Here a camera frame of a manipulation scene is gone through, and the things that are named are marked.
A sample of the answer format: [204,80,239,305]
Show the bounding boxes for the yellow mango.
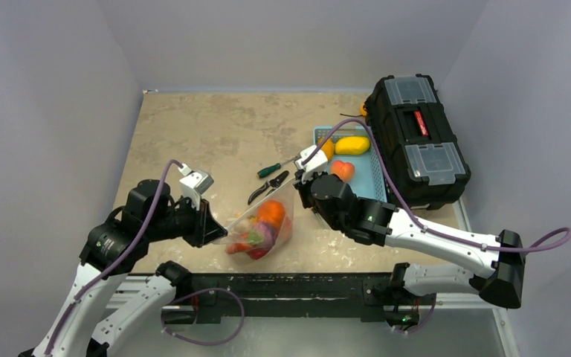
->
[335,136,371,155]

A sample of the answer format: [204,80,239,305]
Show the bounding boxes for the orange carrot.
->
[225,233,264,254]

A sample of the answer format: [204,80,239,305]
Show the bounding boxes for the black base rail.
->
[71,273,506,327]

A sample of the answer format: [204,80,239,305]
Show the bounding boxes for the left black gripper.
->
[146,193,227,246]

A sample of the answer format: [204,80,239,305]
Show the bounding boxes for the peach fruit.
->
[329,160,356,183]

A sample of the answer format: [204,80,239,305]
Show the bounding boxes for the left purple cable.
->
[42,159,245,357]

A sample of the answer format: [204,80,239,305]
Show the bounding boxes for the clear zip top bag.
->
[215,184,294,262]

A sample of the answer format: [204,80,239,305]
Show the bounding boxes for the yellow lemon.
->
[320,138,335,162]

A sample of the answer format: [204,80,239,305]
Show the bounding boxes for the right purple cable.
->
[302,118,571,336]

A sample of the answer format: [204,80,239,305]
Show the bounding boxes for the garlic bulb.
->
[234,218,254,234]

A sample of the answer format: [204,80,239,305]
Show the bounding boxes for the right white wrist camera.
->
[294,145,329,184]

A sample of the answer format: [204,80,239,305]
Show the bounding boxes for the black handled pliers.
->
[247,170,289,205]

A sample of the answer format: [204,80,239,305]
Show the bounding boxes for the green handled screwdriver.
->
[257,155,298,179]

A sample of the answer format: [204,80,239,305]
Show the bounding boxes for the yellow black tool behind box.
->
[340,103,367,118]

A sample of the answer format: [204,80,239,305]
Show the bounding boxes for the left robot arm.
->
[22,172,227,356]

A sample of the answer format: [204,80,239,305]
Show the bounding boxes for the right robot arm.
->
[294,173,526,309]

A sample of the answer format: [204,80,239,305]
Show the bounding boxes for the orange small pumpkin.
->
[257,200,286,231]

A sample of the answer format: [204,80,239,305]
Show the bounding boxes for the purple cable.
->
[42,159,245,357]
[302,118,571,336]

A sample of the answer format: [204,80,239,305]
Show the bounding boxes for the black tool box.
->
[364,74,471,210]

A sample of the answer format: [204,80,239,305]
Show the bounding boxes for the blue plastic basket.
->
[312,124,387,202]

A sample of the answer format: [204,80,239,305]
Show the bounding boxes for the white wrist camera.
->
[294,145,329,184]
[178,164,214,211]

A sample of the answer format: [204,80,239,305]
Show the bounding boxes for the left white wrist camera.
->
[178,164,214,211]

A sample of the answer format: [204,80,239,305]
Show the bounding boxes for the purple eggplant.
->
[254,222,277,245]

